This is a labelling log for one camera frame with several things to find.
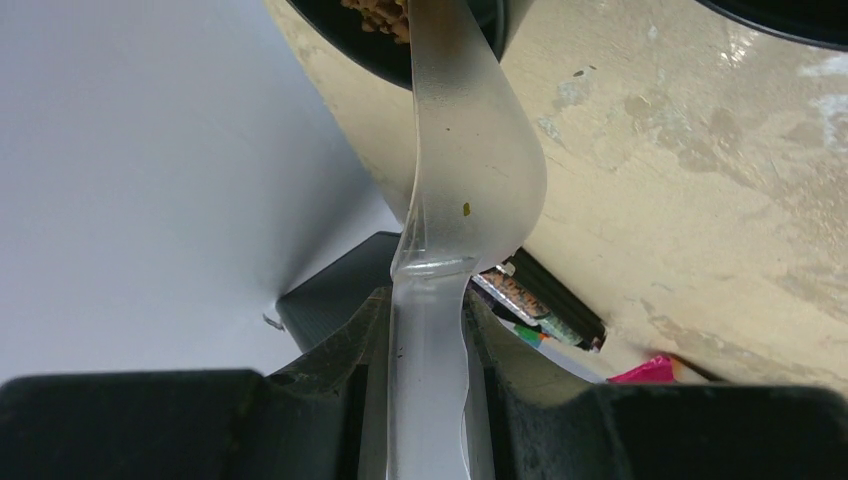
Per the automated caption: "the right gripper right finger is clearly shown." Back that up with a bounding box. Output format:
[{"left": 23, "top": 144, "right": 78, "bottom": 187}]
[{"left": 463, "top": 292, "right": 847, "bottom": 479}]

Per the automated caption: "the near black cat bowl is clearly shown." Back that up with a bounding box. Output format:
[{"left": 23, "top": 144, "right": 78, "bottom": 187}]
[{"left": 698, "top": 0, "right": 847, "bottom": 52}]

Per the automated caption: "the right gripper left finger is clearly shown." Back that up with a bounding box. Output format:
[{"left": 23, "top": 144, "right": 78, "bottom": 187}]
[{"left": 1, "top": 287, "right": 390, "bottom": 479}]

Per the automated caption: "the clear plastic scoop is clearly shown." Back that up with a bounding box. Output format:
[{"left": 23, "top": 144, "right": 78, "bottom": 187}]
[{"left": 387, "top": 1, "right": 547, "bottom": 479}]

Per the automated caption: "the black cat bowl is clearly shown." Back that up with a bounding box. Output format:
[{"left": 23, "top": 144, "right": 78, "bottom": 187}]
[
  {"left": 698, "top": 0, "right": 847, "bottom": 52},
  {"left": 289, "top": 1, "right": 532, "bottom": 91}
]

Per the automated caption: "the far black cat bowl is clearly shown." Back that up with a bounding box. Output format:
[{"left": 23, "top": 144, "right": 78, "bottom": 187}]
[{"left": 289, "top": 1, "right": 532, "bottom": 91}]

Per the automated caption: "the black poker chip case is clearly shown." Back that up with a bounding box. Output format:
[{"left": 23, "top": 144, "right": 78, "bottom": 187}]
[{"left": 264, "top": 232, "right": 607, "bottom": 352}]

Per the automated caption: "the pink blue pet food bag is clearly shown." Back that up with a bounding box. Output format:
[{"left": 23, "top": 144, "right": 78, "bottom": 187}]
[{"left": 607, "top": 355, "right": 676, "bottom": 384}]

